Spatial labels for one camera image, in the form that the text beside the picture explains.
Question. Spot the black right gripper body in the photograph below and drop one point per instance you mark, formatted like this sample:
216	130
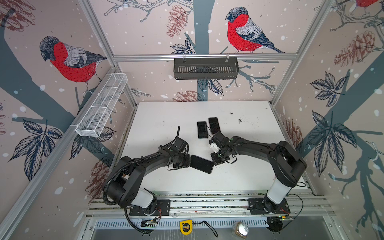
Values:
218	157

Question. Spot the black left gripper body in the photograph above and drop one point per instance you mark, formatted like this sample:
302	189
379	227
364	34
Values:
184	161

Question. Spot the pink phone case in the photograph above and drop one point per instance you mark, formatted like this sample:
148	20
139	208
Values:
214	125

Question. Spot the light blue phone case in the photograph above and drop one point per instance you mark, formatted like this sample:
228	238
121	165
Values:
202	129

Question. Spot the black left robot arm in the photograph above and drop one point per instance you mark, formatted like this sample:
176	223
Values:
123	185

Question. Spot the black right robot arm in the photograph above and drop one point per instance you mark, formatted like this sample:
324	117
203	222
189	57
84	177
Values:
287	164

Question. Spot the yellow tape measure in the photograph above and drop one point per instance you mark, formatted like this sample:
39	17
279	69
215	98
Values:
186	227

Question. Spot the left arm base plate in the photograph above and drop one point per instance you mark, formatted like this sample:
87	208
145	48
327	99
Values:
158	208

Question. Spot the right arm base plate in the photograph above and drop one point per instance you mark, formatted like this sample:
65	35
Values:
259	206

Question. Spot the black wire wall basket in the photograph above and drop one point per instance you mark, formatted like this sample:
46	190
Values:
206	68

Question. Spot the white mesh wall shelf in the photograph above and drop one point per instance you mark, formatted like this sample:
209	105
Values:
99	112

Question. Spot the horizontal aluminium rail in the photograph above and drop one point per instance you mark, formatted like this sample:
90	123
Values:
242	57

